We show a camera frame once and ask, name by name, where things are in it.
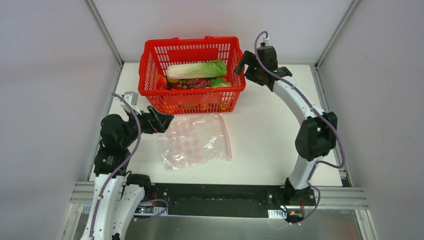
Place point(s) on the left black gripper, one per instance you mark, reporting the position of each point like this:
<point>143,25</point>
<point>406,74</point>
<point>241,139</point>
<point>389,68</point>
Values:
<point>154,120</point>

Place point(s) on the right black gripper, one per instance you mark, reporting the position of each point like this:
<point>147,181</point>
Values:
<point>248,67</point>

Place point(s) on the napa cabbage toy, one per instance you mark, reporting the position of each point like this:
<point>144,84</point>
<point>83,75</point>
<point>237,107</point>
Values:
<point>209,69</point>

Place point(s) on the clear zip top bag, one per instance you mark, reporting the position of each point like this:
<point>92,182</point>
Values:
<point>195,141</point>

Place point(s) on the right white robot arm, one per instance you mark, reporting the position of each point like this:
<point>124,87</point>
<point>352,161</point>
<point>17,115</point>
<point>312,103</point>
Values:
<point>315,138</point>

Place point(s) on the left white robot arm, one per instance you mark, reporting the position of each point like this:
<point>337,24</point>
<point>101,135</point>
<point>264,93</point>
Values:
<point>117,193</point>

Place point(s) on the green lettuce toy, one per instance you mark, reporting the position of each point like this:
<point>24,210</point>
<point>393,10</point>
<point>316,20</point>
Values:
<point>219,82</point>

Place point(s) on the red plastic shopping basket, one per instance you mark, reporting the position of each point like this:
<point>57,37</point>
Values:
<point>159,54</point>

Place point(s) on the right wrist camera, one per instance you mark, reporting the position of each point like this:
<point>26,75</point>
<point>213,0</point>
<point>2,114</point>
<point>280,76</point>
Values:
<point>265,42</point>

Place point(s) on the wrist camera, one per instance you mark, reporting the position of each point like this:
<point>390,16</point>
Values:
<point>131,98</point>
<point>265,42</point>

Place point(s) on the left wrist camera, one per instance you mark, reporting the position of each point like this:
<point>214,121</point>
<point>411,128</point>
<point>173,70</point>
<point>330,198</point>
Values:
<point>131,98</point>

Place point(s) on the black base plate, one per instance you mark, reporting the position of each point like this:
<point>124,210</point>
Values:
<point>287,200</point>

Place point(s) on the aluminium frame rail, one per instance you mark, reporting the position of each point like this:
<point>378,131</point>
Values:
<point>331,197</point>

